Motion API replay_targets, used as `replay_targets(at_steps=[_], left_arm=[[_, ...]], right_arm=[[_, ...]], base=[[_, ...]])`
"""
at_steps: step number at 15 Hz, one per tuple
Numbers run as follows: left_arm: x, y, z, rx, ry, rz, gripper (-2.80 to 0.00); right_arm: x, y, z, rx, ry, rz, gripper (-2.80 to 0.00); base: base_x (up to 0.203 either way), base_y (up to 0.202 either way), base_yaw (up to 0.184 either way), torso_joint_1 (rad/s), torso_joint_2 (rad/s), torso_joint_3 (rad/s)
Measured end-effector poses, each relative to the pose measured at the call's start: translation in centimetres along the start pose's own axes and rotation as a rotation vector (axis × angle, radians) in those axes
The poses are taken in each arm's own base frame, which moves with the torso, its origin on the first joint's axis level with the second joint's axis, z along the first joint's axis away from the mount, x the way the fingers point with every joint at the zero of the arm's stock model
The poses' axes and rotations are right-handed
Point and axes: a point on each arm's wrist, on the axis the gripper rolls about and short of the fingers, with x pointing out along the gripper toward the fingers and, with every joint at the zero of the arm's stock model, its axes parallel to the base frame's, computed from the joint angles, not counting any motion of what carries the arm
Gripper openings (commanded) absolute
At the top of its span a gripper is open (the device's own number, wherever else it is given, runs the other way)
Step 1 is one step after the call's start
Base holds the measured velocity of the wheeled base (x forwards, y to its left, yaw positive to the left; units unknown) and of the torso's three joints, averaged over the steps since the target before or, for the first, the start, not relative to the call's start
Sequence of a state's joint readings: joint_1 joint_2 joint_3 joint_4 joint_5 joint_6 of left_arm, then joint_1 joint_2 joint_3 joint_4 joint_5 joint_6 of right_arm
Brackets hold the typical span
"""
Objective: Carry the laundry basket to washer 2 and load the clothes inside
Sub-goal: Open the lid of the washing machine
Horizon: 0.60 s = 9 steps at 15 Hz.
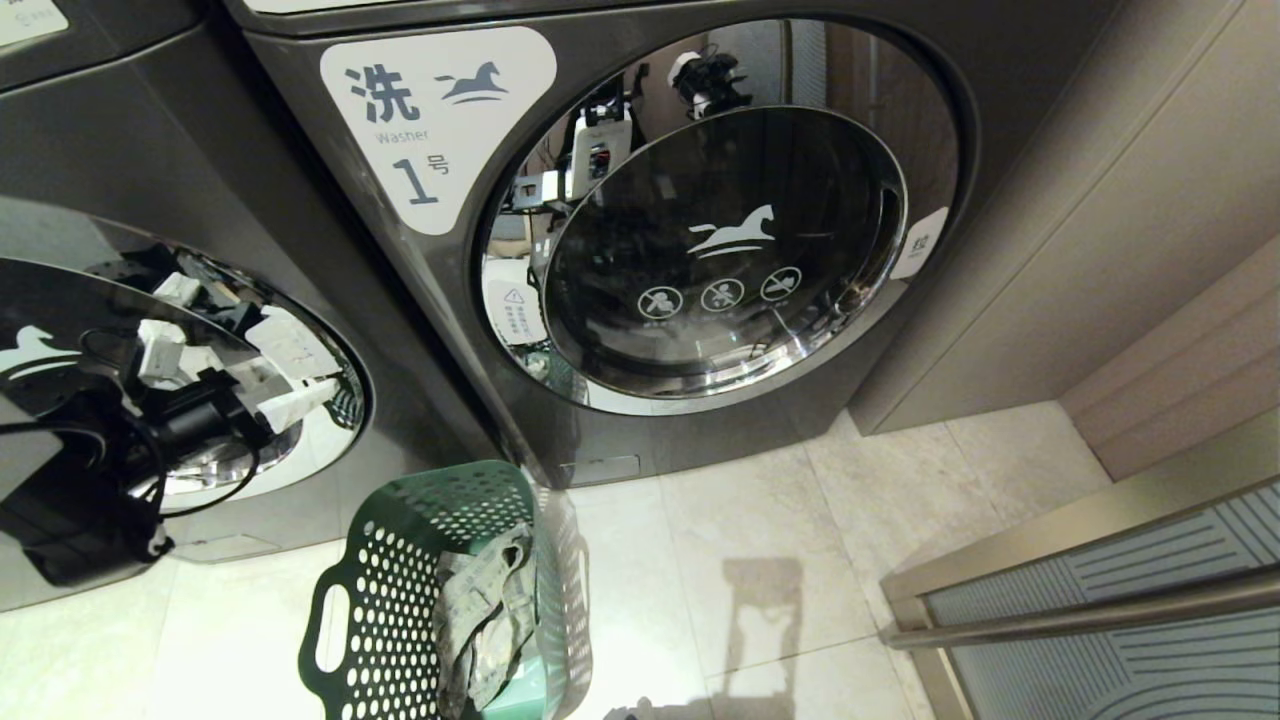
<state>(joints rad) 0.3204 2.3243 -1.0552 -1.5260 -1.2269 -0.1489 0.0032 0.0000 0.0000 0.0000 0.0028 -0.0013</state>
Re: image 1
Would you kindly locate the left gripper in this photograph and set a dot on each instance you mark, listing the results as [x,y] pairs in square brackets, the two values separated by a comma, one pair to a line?
[205,415]

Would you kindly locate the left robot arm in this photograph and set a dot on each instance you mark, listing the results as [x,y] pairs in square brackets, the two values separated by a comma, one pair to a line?
[60,525]

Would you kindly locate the round mirrored washer door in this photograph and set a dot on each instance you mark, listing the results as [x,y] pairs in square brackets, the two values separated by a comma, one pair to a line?
[720,260]
[330,420]

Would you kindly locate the washer filter flap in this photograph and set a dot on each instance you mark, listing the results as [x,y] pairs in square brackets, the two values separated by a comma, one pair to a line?
[212,548]
[600,470]

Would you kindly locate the green perforated laundry basket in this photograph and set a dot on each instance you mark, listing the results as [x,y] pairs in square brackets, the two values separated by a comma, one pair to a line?
[400,600]

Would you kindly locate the dark grey washing machine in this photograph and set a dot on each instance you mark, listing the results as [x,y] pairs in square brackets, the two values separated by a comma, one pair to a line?
[400,300]
[250,180]

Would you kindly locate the grey patterned garment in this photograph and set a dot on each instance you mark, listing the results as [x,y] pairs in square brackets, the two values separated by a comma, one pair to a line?
[485,610]

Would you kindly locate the ribbed glass door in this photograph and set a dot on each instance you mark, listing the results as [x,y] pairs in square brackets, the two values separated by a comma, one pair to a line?
[1150,660]

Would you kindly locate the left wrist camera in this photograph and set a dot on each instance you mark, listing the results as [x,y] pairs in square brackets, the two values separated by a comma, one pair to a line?
[160,352]

